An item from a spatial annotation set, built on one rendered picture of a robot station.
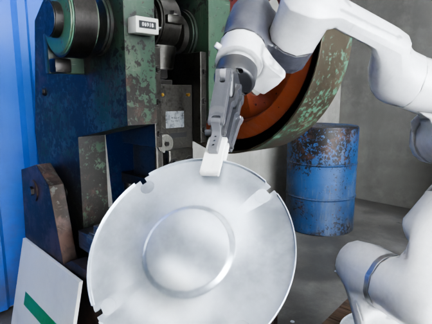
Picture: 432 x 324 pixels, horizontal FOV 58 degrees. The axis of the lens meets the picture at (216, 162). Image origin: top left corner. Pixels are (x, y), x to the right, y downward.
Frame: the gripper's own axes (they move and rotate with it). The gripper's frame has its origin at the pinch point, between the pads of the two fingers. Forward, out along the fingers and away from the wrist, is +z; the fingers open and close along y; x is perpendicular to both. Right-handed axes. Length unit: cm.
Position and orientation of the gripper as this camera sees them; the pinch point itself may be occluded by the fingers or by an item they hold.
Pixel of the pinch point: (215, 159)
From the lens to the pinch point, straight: 60.5
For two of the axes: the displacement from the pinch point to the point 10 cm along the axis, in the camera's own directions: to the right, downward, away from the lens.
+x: 9.6, 0.4, -2.9
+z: -2.0, 8.2, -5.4
